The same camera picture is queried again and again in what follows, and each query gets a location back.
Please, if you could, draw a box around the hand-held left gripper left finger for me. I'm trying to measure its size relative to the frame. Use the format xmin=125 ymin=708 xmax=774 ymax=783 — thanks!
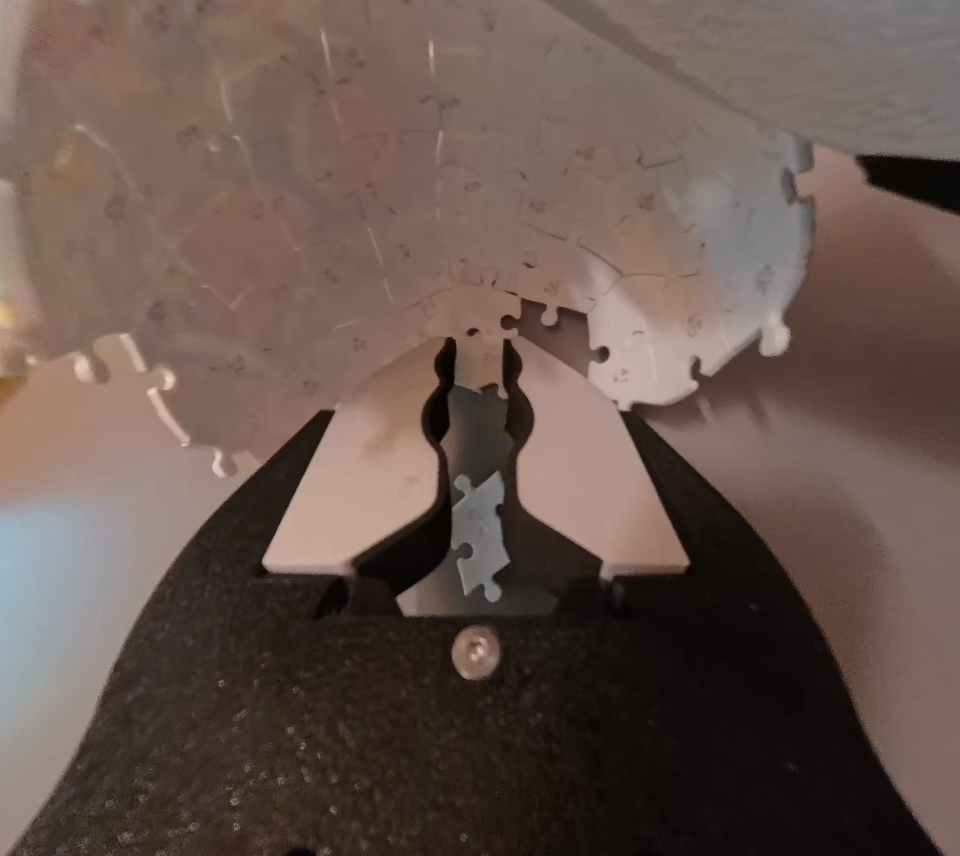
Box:
xmin=261 ymin=337 xmax=459 ymax=598

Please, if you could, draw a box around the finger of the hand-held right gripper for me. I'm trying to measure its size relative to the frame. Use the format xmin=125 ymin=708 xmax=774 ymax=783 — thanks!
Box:
xmin=420 ymin=0 xmax=960 ymax=161

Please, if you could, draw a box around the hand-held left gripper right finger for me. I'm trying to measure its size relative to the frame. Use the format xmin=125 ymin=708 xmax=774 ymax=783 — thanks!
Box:
xmin=501 ymin=338 xmax=693 ymax=598

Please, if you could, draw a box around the white puzzle piece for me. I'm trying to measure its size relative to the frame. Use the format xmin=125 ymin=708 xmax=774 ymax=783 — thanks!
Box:
xmin=454 ymin=337 xmax=511 ymax=400
xmin=450 ymin=472 xmax=513 ymax=604

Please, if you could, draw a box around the partly built puzzle ball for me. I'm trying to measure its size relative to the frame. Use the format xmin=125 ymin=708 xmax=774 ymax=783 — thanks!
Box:
xmin=0 ymin=0 xmax=817 ymax=478

